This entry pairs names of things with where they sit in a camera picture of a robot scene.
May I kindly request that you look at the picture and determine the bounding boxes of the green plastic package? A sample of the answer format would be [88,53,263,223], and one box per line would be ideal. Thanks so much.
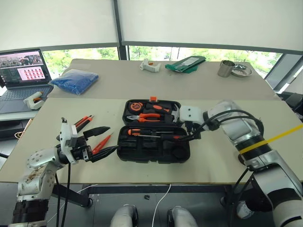
[164,55,207,75]

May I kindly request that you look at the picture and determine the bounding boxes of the white roller blind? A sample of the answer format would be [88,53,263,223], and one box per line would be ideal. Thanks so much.
[117,0,303,55]
[0,0,119,52]

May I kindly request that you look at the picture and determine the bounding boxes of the steel cup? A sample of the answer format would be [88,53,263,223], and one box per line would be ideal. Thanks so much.
[217,60,236,78]

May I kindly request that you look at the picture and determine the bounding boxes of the white handheld gripper with orange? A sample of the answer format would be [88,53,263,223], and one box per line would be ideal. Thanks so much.
[139,58,162,73]
[23,91,45,110]

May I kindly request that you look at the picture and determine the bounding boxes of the orange handled pliers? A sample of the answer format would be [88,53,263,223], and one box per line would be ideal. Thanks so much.
[126,113,162,123]

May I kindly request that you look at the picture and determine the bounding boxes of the hammer with orange black handle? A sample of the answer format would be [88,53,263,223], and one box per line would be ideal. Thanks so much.
[144,103,182,124]

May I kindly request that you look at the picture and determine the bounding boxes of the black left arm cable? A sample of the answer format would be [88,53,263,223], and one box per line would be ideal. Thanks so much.
[54,162,72,227]

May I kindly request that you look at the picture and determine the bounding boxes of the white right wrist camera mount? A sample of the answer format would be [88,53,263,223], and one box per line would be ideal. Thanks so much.
[178,106,205,125]

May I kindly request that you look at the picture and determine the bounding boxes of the yellow strap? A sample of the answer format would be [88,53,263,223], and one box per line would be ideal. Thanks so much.
[238,123,303,155]

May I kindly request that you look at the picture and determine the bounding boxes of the orange black tape measure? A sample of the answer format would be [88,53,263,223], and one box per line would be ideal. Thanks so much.
[129,101,143,113]

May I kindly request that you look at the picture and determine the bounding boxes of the dark window frame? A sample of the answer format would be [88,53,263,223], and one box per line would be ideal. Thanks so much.
[0,0,303,61]

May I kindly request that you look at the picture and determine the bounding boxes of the blue plastic bag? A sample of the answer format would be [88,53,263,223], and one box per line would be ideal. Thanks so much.
[48,69,99,96]

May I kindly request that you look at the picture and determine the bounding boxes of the orange coiled cable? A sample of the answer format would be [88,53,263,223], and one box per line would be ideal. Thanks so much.
[14,118,33,140]

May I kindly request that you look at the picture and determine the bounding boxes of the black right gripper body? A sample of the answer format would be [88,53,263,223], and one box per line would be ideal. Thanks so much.
[185,121,202,140]

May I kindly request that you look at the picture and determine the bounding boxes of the orange black handled screwdriver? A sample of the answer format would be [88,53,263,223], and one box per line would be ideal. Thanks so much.
[127,129,175,137]

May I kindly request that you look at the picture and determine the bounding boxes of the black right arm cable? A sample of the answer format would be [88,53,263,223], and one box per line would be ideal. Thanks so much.
[198,109,265,133]

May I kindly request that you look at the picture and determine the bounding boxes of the black table frame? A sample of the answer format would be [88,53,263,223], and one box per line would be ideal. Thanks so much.
[51,183,240,209]

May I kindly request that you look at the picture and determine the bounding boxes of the open grey laptop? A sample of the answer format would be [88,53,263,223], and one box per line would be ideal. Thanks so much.
[0,48,55,114]

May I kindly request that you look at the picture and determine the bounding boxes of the grey rounded robot leg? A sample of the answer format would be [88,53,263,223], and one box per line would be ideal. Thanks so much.
[166,205,198,227]
[109,204,139,227]

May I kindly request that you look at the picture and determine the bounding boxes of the orange black utility knife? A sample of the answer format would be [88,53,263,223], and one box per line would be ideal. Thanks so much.
[71,114,95,128]

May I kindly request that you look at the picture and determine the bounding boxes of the thin white floor cable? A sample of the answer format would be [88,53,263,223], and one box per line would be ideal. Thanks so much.
[77,183,98,194]

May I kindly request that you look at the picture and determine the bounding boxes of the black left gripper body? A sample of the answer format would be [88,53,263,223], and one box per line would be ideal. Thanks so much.
[70,136,93,163]

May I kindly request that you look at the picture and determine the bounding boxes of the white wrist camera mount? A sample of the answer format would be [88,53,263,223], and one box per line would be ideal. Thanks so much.
[178,106,205,125]
[56,117,79,165]

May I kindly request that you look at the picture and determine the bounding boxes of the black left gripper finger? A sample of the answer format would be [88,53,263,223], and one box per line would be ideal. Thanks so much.
[90,145,119,164]
[83,126,111,143]

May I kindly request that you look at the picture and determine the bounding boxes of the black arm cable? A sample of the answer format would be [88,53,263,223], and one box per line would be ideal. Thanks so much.
[54,162,72,227]
[198,109,265,133]

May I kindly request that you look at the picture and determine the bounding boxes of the black plastic tool case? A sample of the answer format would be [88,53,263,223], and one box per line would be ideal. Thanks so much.
[116,96,191,165]

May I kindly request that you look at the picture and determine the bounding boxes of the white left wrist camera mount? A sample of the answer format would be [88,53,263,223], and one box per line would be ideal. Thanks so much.
[56,117,79,165]

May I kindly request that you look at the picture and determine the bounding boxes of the steel dish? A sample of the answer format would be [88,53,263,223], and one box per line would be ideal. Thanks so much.
[231,64,253,78]

